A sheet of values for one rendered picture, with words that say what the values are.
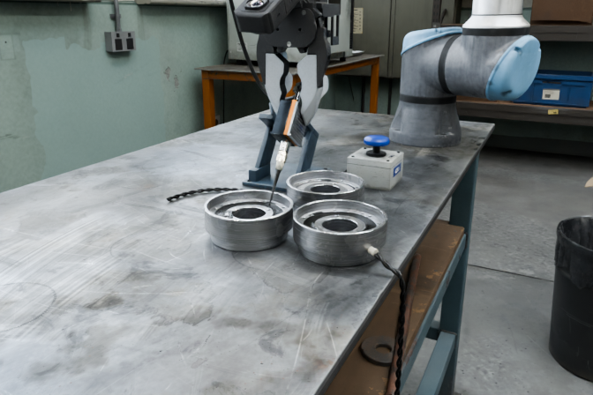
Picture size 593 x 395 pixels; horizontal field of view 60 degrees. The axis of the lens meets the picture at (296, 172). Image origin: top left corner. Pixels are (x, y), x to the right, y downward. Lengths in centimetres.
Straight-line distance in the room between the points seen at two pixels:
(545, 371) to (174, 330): 153
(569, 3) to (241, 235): 359
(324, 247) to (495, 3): 60
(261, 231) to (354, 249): 11
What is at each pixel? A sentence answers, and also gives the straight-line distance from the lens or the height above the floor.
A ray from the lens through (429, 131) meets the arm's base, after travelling 107.
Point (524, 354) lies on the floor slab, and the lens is 193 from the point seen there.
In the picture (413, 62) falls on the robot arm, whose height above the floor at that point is 97.
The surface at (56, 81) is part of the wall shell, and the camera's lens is 240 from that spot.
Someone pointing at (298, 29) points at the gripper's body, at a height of 104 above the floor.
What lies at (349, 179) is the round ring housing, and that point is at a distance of 73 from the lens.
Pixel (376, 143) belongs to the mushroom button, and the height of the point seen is 87.
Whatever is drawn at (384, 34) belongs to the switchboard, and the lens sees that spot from 450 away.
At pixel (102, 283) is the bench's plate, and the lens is 56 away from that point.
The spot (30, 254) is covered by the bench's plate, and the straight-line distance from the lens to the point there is 65.
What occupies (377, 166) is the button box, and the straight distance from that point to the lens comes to 79.
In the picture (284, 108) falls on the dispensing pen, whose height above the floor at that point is 94.
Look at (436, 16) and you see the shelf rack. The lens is 403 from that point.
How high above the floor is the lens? 105
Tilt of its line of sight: 17 degrees down
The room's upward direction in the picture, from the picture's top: straight up
